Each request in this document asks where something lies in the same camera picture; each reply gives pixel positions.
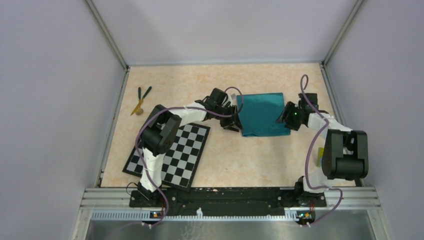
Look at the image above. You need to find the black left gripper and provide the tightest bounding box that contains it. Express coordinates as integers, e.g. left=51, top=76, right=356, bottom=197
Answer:
left=214, top=104, right=244, bottom=133

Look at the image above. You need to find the teal cloth napkin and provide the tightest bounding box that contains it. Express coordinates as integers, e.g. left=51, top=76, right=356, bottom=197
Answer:
left=236, top=92, right=291, bottom=137

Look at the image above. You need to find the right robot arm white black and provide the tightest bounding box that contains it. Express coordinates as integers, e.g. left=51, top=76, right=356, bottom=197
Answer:
left=276, top=93, right=369, bottom=206

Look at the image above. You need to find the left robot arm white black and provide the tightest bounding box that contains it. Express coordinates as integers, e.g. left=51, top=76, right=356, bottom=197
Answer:
left=134, top=88, right=245, bottom=207

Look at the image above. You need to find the yellow green card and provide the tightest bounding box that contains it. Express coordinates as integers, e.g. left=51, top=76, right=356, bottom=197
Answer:
left=316, top=147, right=324, bottom=167

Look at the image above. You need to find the black white checkerboard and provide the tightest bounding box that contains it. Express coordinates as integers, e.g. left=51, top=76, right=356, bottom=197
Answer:
left=122, top=122, right=211, bottom=192

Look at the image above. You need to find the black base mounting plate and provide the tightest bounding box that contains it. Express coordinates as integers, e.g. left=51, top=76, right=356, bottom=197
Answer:
left=129, top=187, right=327, bottom=208

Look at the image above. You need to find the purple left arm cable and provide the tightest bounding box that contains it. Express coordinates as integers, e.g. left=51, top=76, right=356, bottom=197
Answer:
left=134, top=86, right=245, bottom=229

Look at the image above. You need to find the green handled gold spoon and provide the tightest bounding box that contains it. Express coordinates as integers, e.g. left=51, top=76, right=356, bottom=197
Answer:
left=134, top=86, right=152, bottom=116

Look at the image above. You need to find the aluminium front rail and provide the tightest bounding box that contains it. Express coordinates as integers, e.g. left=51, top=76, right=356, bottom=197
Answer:
left=71, top=186, right=393, bottom=240

